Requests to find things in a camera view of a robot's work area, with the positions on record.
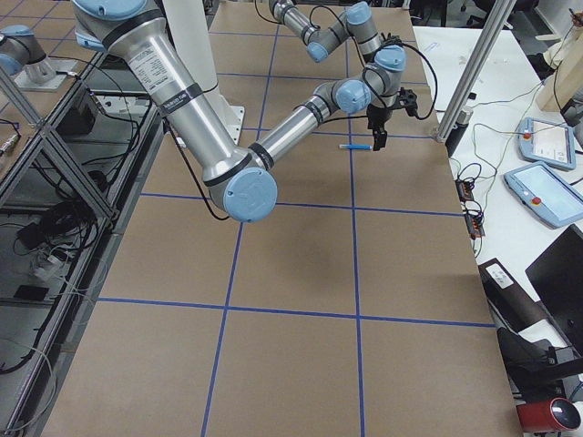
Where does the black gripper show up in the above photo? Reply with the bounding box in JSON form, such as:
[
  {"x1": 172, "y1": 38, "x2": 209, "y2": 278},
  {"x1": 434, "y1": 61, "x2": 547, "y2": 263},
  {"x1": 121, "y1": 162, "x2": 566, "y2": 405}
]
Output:
[{"x1": 366, "y1": 104, "x2": 392, "y2": 151}]

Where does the blue highlighter pen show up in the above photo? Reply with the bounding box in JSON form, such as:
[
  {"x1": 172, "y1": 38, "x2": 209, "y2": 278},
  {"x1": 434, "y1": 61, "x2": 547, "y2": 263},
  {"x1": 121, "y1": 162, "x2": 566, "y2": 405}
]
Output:
[{"x1": 339, "y1": 144, "x2": 373, "y2": 151}]

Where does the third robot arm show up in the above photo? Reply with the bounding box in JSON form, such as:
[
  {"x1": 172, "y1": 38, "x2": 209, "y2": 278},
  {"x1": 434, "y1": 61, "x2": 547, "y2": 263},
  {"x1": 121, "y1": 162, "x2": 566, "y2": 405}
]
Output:
[{"x1": 1, "y1": 25, "x2": 47, "y2": 76}]

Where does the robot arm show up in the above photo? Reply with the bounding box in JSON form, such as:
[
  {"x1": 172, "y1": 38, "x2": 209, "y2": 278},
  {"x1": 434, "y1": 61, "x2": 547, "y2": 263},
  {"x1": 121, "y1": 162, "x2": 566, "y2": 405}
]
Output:
[
  {"x1": 73, "y1": 1, "x2": 406, "y2": 222},
  {"x1": 269, "y1": 1, "x2": 382, "y2": 63}
]

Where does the black water bottle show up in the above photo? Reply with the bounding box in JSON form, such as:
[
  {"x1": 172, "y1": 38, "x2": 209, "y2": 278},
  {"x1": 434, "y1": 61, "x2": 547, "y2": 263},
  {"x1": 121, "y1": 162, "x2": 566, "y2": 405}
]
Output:
[{"x1": 445, "y1": 106, "x2": 474, "y2": 158}]

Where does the far teach pendant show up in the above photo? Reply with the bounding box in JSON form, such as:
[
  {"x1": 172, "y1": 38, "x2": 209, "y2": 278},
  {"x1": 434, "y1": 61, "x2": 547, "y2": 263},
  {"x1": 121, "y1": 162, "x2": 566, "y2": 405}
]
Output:
[{"x1": 517, "y1": 117, "x2": 577, "y2": 171}]

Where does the teach pendant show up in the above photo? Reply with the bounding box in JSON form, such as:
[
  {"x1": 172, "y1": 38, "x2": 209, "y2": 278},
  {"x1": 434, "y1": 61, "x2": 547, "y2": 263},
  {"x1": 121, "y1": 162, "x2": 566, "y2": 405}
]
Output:
[
  {"x1": 503, "y1": 161, "x2": 582, "y2": 229},
  {"x1": 517, "y1": 117, "x2": 577, "y2": 171}
]

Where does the near teach pendant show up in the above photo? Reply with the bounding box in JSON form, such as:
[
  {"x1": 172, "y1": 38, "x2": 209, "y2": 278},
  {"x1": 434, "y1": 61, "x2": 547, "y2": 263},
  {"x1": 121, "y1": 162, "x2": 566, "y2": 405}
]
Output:
[{"x1": 503, "y1": 161, "x2": 582, "y2": 229}]

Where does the black laptop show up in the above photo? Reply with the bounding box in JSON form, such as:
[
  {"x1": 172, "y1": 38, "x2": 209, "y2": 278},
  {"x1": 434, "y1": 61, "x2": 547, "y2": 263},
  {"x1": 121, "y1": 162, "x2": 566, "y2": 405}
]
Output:
[{"x1": 526, "y1": 225, "x2": 582, "y2": 352}]

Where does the red cylinder speaker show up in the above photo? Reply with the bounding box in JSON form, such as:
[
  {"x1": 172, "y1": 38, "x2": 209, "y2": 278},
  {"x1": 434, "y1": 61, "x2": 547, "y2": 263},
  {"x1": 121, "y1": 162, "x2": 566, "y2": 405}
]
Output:
[{"x1": 516, "y1": 398, "x2": 582, "y2": 433}]

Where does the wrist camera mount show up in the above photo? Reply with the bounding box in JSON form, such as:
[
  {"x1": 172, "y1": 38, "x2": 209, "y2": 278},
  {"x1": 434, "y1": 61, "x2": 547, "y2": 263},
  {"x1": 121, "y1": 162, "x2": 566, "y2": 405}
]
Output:
[{"x1": 394, "y1": 87, "x2": 418, "y2": 117}]

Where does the aluminium frame post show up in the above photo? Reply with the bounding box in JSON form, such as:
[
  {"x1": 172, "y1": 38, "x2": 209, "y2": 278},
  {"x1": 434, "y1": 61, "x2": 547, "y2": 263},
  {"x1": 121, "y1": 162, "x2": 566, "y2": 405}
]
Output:
[{"x1": 435, "y1": 0, "x2": 517, "y2": 143}]

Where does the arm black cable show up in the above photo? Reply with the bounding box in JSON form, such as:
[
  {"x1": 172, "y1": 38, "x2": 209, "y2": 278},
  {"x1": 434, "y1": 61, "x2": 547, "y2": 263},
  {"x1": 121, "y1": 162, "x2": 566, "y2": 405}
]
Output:
[{"x1": 163, "y1": 40, "x2": 441, "y2": 220}]

